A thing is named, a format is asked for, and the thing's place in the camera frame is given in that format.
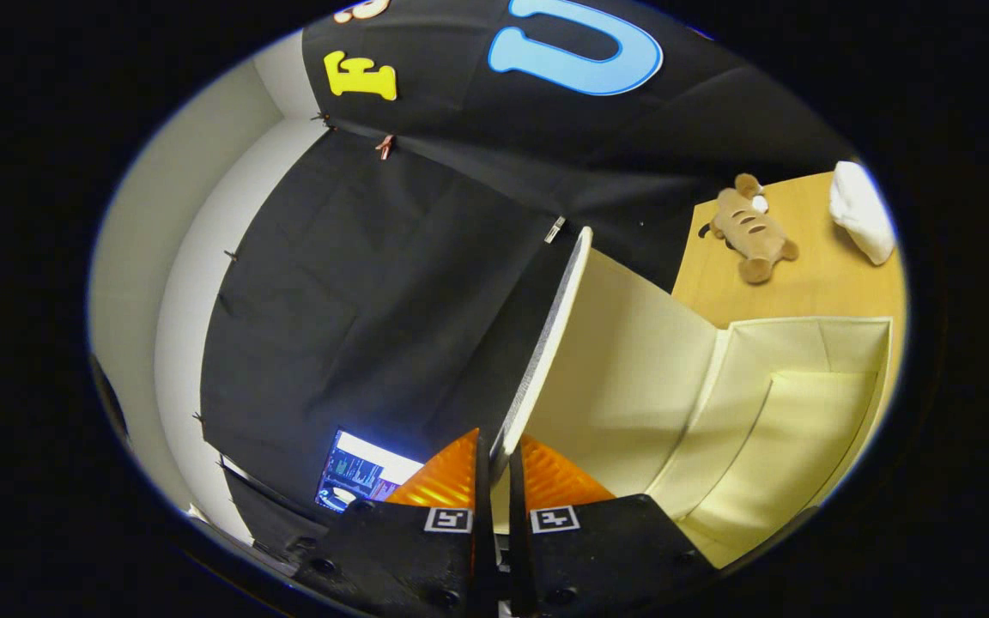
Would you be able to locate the cream fabric storage box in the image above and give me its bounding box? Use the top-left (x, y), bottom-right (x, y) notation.
top-left (490, 226), bottom-right (895, 569)

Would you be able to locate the white plush toy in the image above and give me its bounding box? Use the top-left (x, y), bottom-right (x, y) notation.
top-left (828, 161), bottom-right (898, 267)

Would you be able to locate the black backdrop cloth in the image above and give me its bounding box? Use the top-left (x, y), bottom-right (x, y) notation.
top-left (198, 0), bottom-right (858, 537)

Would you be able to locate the computer monitor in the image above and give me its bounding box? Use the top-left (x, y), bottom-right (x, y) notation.
top-left (314, 427), bottom-right (425, 514)

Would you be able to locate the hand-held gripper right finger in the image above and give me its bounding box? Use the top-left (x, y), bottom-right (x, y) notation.
top-left (507, 433), bottom-right (719, 618)

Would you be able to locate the brown striped plush toy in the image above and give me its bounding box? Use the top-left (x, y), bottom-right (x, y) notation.
top-left (698, 173), bottom-right (801, 286)

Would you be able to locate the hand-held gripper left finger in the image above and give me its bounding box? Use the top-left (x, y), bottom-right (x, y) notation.
top-left (293, 427), bottom-right (497, 618)

